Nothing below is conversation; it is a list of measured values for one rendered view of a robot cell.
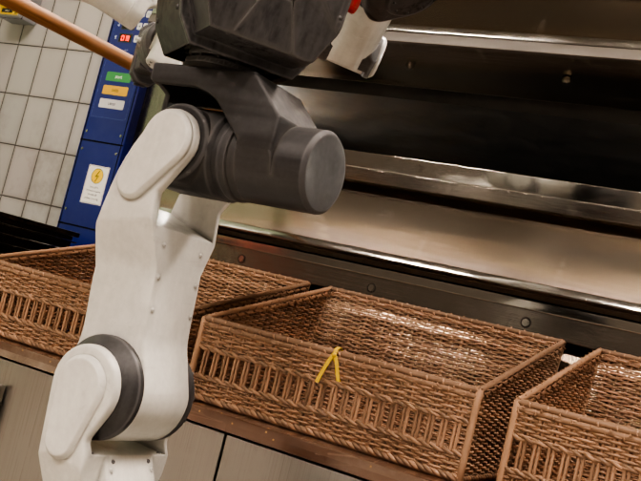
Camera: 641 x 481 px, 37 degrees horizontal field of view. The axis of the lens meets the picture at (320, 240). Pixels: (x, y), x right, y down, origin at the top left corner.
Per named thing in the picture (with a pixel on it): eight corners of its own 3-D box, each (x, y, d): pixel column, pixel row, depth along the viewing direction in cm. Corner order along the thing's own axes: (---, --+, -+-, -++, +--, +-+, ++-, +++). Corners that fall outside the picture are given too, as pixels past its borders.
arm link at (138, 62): (131, 15, 184) (147, 3, 173) (178, 31, 188) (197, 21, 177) (114, 78, 183) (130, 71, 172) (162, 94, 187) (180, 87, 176)
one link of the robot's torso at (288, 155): (337, 225, 133) (367, 102, 134) (291, 205, 122) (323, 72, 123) (179, 196, 147) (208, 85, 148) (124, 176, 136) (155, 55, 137)
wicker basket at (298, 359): (299, 403, 219) (328, 284, 221) (540, 476, 192) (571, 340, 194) (175, 394, 176) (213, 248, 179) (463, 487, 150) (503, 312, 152)
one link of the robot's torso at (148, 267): (185, 455, 140) (282, 151, 142) (105, 456, 125) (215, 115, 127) (110, 420, 148) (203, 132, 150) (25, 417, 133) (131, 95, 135)
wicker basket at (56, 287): (101, 343, 249) (129, 239, 251) (287, 399, 222) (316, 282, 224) (-45, 324, 206) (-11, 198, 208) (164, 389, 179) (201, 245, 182)
